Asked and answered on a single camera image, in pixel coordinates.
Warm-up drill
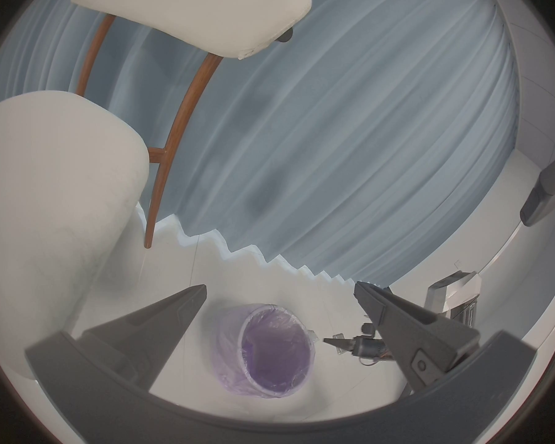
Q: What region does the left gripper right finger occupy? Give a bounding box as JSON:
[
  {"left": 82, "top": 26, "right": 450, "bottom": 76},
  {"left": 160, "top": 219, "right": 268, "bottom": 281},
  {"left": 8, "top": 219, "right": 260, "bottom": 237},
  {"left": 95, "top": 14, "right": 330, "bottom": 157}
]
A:
[{"left": 354, "top": 282, "right": 482, "bottom": 391}]

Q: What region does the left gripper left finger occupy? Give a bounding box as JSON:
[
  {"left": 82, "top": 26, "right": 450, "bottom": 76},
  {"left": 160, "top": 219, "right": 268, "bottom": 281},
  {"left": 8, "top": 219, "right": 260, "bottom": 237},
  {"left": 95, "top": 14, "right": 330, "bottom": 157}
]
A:
[{"left": 80, "top": 284, "right": 208, "bottom": 388}]

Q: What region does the white trash bin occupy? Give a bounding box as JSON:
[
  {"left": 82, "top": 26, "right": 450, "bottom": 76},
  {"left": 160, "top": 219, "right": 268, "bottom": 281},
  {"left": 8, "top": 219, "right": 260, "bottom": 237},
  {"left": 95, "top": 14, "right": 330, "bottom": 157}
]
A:
[{"left": 238, "top": 304, "right": 317, "bottom": 399}]

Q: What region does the purple plastic bag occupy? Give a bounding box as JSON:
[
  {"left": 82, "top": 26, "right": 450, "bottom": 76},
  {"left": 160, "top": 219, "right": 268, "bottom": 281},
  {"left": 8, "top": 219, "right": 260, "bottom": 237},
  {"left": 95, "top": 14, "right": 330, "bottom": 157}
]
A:
[{"left": 215, "top": 302, "right": 320, "bottom": 399}]

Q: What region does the blue-grey curtain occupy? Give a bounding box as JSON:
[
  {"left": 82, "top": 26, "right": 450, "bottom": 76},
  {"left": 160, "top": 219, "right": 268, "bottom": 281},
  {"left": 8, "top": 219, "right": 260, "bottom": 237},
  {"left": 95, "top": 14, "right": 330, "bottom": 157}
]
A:
[{"left": 0, "top": 0, "right": 521, "bottom": 288}]

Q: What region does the cream chair with wooden frame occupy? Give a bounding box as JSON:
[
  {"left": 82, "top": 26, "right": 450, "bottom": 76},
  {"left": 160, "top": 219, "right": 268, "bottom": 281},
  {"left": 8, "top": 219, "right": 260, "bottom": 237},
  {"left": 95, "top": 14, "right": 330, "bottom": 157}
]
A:
[{"left": 0, "top": 0, "right": 313, "bottom": 381}]

